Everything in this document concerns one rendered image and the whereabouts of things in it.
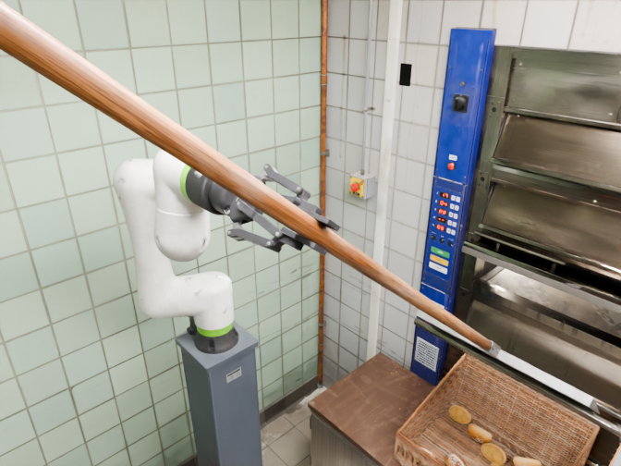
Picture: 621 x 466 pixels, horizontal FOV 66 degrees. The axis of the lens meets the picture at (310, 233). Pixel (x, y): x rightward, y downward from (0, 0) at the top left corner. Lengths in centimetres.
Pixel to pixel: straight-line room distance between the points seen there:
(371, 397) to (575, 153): 135
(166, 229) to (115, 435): 163
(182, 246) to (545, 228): 133
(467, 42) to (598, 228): 77
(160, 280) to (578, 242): 137
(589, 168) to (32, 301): 192
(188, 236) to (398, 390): 168
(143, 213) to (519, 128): 128
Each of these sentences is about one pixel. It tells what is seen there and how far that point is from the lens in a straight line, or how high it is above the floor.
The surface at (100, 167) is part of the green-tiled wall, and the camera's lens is 185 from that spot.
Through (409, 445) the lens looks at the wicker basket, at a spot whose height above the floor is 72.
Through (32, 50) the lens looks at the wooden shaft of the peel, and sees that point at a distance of 43.
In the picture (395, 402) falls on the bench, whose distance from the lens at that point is 235.
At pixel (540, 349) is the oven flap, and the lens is 210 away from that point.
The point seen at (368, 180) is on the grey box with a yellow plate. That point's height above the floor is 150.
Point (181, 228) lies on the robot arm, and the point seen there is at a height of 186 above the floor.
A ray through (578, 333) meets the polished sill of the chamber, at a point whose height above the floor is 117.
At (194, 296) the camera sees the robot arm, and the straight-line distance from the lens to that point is 152.
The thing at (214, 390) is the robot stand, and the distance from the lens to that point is 168.
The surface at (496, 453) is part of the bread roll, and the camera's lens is 219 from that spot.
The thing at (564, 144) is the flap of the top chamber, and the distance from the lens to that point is 179.
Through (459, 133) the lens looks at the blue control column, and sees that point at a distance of 191.
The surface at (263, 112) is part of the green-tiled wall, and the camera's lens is 216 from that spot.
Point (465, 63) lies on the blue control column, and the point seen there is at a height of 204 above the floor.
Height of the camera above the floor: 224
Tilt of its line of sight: 26 degrees down
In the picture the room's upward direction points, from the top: straight up
